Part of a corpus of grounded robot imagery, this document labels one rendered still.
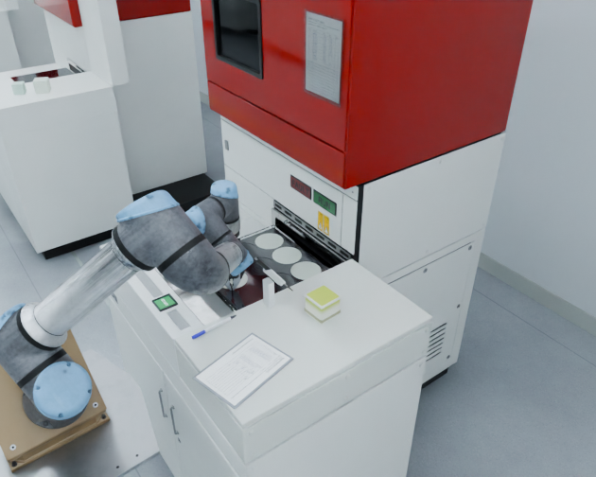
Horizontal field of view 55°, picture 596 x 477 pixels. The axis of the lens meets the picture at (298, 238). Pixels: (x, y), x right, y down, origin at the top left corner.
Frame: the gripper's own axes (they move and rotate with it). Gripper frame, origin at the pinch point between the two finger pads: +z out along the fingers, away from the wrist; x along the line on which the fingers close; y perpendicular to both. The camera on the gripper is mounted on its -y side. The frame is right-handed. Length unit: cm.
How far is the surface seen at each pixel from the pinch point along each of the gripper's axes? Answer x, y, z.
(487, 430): -103, 8, 91
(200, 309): 9.9, -5.1, 3.3
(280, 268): -15.9, 10.7, 1.3
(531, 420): -123, 11, 91
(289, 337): -15.7, -29.1, -5.2
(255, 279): -7.6, 5.3, 1.3
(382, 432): -43, -32, 33
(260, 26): -13, 38, -69
